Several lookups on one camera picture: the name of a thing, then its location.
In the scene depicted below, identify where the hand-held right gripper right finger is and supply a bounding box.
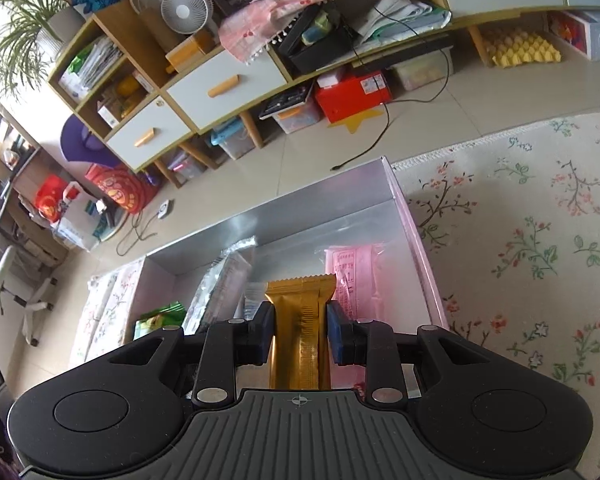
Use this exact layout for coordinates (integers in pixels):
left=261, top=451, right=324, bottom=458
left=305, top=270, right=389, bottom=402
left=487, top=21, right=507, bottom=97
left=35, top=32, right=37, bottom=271
left=325, top=301, right=497, bottom=407

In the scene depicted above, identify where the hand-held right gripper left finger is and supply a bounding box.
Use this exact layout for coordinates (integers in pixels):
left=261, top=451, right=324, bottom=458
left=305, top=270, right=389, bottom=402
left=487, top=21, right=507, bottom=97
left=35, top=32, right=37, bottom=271
left=105, top=301, right=277, bottom=409

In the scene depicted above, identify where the clear cracker packet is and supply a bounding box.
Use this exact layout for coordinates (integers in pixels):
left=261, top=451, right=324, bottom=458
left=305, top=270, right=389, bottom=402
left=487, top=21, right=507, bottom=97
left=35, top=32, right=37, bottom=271
left=242, top=282, right=269, bottom=322

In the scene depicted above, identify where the gold snack bar packet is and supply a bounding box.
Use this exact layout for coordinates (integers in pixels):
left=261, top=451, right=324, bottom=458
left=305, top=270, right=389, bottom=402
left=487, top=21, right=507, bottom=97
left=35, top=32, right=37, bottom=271
left=264, top=274, right=337, bottom=392

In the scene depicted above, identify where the pink snack packet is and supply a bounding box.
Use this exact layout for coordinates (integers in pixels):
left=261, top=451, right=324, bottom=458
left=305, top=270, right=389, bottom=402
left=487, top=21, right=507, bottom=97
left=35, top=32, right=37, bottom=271
left=323, top=243, right=399, bottom=327

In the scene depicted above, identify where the long silver snack packet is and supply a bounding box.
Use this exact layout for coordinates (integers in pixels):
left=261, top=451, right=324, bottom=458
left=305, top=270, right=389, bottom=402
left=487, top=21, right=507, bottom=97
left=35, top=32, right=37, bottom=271
left=182, top=236, right=259, bottom=337

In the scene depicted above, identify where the green chip packet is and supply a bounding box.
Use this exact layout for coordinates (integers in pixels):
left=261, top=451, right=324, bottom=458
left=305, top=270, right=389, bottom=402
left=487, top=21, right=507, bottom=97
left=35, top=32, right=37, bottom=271
left=133, top=300, right=187, bottom=342

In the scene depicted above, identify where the pink cardboard box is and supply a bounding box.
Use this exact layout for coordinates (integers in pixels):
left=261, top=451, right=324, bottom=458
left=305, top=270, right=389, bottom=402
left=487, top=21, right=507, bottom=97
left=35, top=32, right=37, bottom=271
left=129, top=156, right=451, bottom=396

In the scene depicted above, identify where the clear storage bin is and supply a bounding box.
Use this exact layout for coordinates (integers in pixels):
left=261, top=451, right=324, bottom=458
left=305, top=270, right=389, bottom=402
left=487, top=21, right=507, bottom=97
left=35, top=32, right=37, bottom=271
left=271, top=96, right=324, bottom=134
left=391, top=46, right=454, bottom=93
left=169, top=151, right=207, bottom=187

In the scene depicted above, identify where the clear bin blue lid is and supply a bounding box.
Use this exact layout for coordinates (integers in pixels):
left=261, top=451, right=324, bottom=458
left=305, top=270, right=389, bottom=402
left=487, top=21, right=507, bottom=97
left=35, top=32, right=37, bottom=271
left=210, top=116, right=257, bottom=162

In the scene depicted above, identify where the red round printed bag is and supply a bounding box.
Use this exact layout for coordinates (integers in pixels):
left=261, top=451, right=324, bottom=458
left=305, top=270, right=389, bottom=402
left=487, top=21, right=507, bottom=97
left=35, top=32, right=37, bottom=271
left=84, top=165, right=154, bottom=214

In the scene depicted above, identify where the floral tablecloth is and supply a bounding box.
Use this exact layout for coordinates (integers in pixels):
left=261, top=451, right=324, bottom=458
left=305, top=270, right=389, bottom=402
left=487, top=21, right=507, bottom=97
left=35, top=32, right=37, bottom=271
left=69, top=107, right=600, bottom=480

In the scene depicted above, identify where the yellow star paper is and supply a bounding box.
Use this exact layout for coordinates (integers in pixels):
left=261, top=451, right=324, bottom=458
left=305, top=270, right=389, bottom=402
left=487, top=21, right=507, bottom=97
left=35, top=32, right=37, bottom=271
left=326, top=106, right=384, bottom=136

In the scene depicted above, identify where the white shopping bag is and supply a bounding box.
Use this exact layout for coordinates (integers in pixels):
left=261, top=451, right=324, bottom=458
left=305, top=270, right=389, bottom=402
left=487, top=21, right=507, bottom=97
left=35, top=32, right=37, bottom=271
left=54, top=185, right=107, bottom=252

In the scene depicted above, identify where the black flat keyboard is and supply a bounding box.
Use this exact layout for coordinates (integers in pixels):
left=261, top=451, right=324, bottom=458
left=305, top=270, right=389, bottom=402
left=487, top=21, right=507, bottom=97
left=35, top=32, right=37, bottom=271
left=258, top=81, right=316, bottom=122

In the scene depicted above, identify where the red shoebox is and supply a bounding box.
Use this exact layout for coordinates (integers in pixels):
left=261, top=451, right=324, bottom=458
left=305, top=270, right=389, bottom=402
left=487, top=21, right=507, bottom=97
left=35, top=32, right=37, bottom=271
left=313, top=71, right=394, bottom=124

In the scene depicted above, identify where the red plastic bag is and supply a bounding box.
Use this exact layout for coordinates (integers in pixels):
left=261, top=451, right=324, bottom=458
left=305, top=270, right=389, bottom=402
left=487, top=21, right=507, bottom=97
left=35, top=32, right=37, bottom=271
left=33, top=174, right=74, bottom=224

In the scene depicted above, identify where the white office chair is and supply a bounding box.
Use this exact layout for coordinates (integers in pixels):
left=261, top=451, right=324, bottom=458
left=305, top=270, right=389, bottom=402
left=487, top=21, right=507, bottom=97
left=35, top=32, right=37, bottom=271
left=0, top=246, right=59, bottom=347

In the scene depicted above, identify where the purple round object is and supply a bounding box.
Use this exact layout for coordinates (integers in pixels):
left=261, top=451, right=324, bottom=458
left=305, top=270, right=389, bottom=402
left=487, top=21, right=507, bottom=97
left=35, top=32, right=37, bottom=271
left=59, top=114, right=124, bottom=169

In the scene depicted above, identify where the small white carton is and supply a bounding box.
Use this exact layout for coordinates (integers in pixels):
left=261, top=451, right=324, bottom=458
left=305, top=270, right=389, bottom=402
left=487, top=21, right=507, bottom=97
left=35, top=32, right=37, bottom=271
left=97, top=99, right=122, bottom=129

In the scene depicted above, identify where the wooden cabinet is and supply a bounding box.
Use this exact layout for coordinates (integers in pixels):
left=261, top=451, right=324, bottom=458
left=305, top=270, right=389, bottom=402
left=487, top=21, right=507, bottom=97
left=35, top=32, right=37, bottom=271
left=47, top=0, right=600, bottom=189

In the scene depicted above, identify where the wooden desk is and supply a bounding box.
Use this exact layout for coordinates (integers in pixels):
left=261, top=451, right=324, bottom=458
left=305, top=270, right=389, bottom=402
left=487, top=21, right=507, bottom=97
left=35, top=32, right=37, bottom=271
left=0, top=96, right=72, bottom=267

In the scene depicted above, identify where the orange wooden box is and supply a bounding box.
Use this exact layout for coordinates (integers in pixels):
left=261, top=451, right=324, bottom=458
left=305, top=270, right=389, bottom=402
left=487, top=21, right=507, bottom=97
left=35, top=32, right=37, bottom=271
left=164, top=29, right=217, bottom=74

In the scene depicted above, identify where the black open box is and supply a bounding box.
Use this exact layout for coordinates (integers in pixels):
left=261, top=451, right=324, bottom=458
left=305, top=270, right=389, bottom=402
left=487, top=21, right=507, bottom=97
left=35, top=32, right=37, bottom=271
left=279, top=4, right=359, bottom=77

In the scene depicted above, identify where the stack of shelf papers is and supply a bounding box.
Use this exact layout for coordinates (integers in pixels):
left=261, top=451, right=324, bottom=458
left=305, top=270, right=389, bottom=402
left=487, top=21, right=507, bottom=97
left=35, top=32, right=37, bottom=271
left=59, top=34, right=127, bottom=102

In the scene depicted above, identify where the pile of white papers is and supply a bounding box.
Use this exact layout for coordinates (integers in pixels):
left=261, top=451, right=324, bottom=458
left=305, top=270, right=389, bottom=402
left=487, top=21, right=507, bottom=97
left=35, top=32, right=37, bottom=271
left=354, top=0, right=452, bottom=47

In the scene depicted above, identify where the pink floral cloth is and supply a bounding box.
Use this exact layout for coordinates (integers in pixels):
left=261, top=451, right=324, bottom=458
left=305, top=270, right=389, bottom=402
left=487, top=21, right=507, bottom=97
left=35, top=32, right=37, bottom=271
left=217, top=0, right=432, bottom=62

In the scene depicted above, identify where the white desk fan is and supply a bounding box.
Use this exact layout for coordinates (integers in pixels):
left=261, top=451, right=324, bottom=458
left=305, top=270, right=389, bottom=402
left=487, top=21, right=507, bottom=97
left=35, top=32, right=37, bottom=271
left=160, top=0, right=216, bottom=36

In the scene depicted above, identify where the yellow egg tray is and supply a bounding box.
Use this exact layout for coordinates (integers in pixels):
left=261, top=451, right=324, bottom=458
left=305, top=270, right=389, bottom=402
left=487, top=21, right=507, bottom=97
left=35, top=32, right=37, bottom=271
left=481, top=26, right=564, bottom=69

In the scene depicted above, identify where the white printed box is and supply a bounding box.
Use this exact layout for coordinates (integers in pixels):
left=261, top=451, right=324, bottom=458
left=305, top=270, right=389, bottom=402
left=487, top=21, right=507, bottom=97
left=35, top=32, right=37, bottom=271
left=549, top=9, right=600, bottom=62

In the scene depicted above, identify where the green potted plant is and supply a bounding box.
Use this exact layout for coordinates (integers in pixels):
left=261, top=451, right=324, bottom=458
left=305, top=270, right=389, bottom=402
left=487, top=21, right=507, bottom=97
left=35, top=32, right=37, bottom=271
left=0, top=0, right=82, bottom=97

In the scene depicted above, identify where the black floor cable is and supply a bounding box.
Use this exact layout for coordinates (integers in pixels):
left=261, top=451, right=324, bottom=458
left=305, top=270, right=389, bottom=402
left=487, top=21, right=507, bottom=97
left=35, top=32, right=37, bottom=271
left=115, top=206, right=164, bottom=257

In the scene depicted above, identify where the black power cable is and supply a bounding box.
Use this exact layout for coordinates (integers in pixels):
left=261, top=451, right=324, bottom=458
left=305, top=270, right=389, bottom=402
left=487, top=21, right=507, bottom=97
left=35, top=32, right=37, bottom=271
left=329, top=0, right=456, bottom=173

